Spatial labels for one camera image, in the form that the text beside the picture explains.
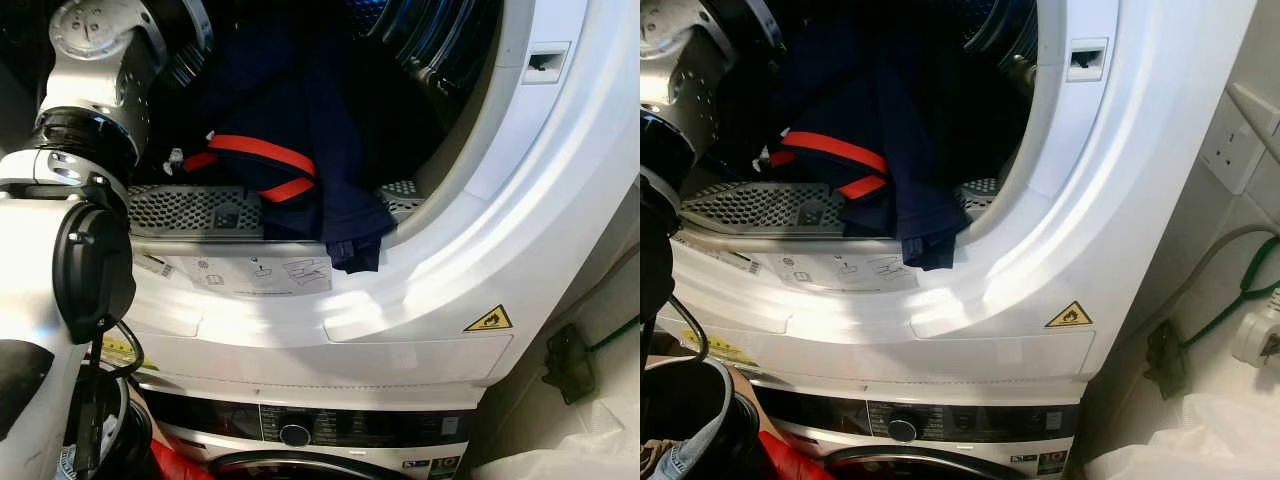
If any white washing machine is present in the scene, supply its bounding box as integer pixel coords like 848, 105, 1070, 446
745, 372, 1091, 480
130, 372, 491, 480

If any yellow triangle warning sticker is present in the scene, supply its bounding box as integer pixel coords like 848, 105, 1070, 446
1045, 301, 1093, 329
463, 305, 513, 333

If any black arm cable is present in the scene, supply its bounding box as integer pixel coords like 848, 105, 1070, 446
98, 320, 147, 473
665, 295, 711, 366

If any black wall bracket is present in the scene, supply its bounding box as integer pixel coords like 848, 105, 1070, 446
1145, 320, 1193, 401
543, 323, 597, 406

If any white plastic bag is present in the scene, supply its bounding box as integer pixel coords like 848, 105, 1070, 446
1085, 395, 1280, 480
470, 400, 641, 480

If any navy garment with red stripes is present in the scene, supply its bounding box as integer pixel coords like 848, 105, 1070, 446
165, 10, 401, 274
755, 10, 971, 271

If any green cable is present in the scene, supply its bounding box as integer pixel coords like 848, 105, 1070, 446
588, 315, 641, 353
1180, 235, 1280, 351

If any white plug adaptor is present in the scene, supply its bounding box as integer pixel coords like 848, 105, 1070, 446
1232, 290, 1280, 367

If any grey cable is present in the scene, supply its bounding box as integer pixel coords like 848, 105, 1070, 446
1150, 225, 1280, 341

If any white instruction sticker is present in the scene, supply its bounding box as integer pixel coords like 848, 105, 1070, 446
765, 252, 919, 293
180, 255, 333, 297

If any white tumble dryer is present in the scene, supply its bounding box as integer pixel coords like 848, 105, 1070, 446
120, 0, 641, 386
655, 0, 1261, 383

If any white wall socket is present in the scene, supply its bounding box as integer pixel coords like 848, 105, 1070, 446
1200, 95, 1267, 196

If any grey perforated lint filter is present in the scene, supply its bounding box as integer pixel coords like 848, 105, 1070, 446
130, 180, 421, 241
680, 178, 1001, 237

